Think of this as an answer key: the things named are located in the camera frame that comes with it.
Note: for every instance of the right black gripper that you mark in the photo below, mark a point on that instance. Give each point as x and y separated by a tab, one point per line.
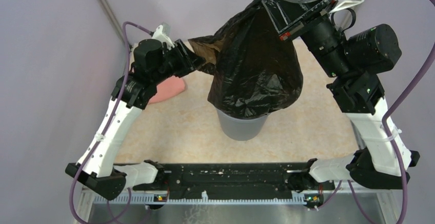
286	12

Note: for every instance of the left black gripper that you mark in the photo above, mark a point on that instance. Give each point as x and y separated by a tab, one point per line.
189	61

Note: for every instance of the black plastic trash bag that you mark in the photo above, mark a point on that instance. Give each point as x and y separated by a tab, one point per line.
254	72

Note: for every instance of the grey plastic trash bin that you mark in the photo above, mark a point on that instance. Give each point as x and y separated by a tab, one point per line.
240	129

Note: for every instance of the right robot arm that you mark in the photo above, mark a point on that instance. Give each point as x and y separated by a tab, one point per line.
354	64

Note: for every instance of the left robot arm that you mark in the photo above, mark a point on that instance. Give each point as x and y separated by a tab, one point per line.
132	92

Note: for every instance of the pink folded cloth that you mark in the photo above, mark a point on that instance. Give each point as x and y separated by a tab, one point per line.
168	89

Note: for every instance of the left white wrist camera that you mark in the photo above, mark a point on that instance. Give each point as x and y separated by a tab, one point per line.
162	34

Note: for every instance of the left aluminium corner post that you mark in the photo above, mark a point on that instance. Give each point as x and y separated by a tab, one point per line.
111	17

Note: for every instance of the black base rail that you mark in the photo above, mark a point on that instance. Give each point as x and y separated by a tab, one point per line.
242	181

